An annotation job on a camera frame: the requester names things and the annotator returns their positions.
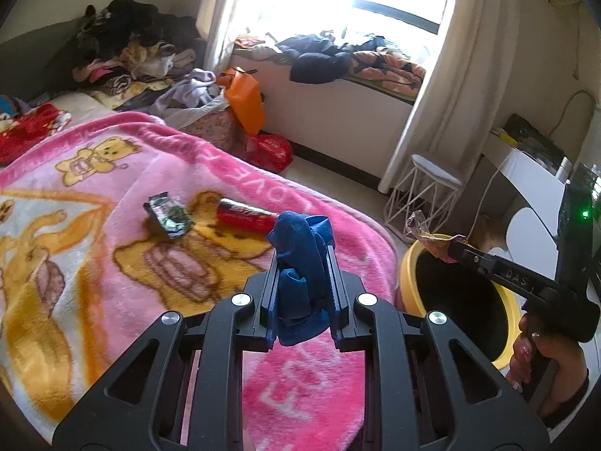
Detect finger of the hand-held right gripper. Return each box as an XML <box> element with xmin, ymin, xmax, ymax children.
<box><xmin>446</xmin><ymin>237</ymin><xmax>562</xmax><ymax>301</ymax></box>

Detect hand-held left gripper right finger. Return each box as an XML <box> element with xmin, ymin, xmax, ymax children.
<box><xmin>326</xmin><ymin>244</ymin><xmax>550</xmax><ymax>451</ymax></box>

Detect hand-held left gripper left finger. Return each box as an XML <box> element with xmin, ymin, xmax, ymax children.
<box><xmin>51</xmin><ymin>247</ymin><xmax>282</xmax><ymax>451</ymax></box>

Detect blue cloth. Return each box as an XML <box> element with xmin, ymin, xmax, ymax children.
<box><xmin>267</xmin><ymin>211</ymin><xmax>336</xmax><ymax>346</ymax></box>

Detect yellow trash bin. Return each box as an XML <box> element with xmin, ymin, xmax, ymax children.
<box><xmin>397</xmin><ymin>234</ymin><xmax>522</xmax><ymax>369</ymax></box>

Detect purple snack wrapper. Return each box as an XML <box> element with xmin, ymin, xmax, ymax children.
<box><xmin>406</xmin><ymin>211</ymin><xmax>465</xmax><ymax>264</ymax></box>

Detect person's right hand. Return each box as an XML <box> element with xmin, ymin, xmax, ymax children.
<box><xmin>509</xmin><ymin>317</ymin><xmax>590</xmax><ymax>414</ymax></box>

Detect white chair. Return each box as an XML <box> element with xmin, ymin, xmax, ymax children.
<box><xmin>504</xmin><ymin>207</ymin><xmax>564</xmax><ymax>268</ymax></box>

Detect white desk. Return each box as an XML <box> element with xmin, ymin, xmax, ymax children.
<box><xmin>483</xmin><ymin>113</ymin><xmax>571</xmax><ymax>226</ymax></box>

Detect red snack wrapper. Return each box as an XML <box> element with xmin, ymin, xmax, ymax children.
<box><xmin>216</xmin><ymin>198</ymin><xmax>279</xmax><ymax>232</ymax></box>

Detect green snack wrapper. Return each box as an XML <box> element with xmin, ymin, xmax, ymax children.
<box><xmin>143</xmin><ymin>192</ymin><xmax>195</xmax><ymax>239</ymax></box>

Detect pink printed blanket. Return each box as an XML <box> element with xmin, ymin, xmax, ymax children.
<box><xmin>0</xmin><ymin>112</ymin><xmax>400</xmax><ymax>451</ymax></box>

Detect red shopping bag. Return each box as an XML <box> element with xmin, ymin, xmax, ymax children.
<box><xmin>242</xmin><ymin>135</ymin><xmax>294</xmax><ymax>172</ymax></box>

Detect floral bag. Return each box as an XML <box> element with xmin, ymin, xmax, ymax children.
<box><xmin>181</xmin><ymin>106</ymin><xmax>236</xmax><ymax>151</ymax></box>

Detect white curtain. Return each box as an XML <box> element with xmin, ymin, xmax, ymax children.
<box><xmin>197</xmin><ymin>0</ymin><xmax>254</xmax><ymax>76</ymax></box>
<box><xmin>378</xmin><ymin>0</ymin><xmax>517</xmax><ymax>193</ymax></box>

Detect orange bag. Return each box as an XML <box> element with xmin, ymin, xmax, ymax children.
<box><xmin>220</xmin><ymin>68</ymin><xmax>266</xmax><ymax>137</ymax></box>

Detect lavender garment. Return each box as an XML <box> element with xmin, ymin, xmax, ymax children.
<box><xmin>150</xmin><ymin>70</ymin><xmax>226</xmax><ymax>118</ymax></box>

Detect orange patterned blanket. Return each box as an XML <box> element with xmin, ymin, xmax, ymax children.
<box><xmin>350</xmin><ymin>49</ymin><xmax>426</xmax><ymax>99</ymax></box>

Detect dark clothes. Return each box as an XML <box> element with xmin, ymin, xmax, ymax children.
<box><xmin>277</xmin><ymin>33</ymin><xmax>353</xmax><ymax>83</ymax></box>

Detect pile of clothes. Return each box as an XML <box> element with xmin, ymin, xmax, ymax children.
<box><xmin>72</xmin><ymin>0</ymin><xmax>207</xmax><ymax>99</ymax></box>

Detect red printed cloth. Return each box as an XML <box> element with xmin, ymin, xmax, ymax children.
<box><xmin>0</xmin><ymin>103</ymin><xmax>71</xmax><ymax>165</ymax></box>

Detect colourful cloth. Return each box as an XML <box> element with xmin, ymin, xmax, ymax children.
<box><xmin>0</xmin><ymin>96</ymin><xmax>29</xmax><ymax>118</ymax></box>

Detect white cable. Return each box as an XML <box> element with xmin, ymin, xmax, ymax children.
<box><xmin>472</xmin><ymin>155</ymin><xmax>505</xmax><ymax>245</ymax></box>

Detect white wire stool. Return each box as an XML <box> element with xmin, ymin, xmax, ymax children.
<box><xmin>384</xmin><ymin>153</ymin><xmax>463</xmax><ymax>245</ymax></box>

